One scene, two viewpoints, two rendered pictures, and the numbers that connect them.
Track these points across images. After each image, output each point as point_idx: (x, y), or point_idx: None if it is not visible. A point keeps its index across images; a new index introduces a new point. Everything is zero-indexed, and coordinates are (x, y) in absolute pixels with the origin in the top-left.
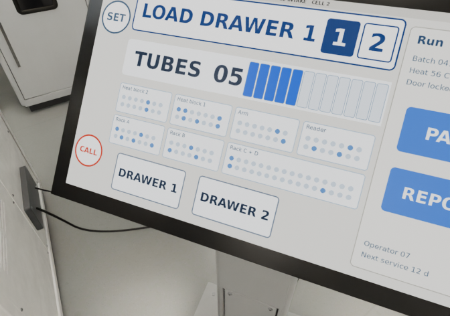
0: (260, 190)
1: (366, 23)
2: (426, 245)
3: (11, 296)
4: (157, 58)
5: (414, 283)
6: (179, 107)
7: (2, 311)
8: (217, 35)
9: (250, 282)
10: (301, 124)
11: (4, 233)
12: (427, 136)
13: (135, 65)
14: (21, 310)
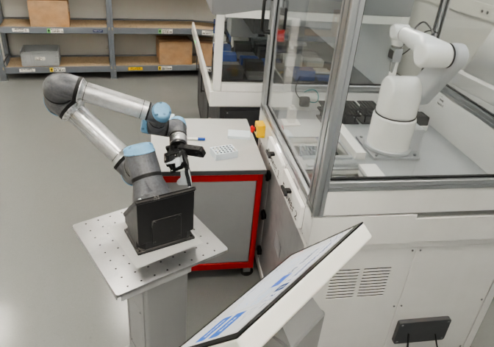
0: (251, 293)
1: (281, 290)
2: (206, 331)
3: None
4: (312, 253)
5: (198, 333)
6: (292, 265)
7: None
8: (308, 261)
9: None
10: (262, 292)
11: (355, 295)
12: (234, 317)
13: (315, 249)
14: None
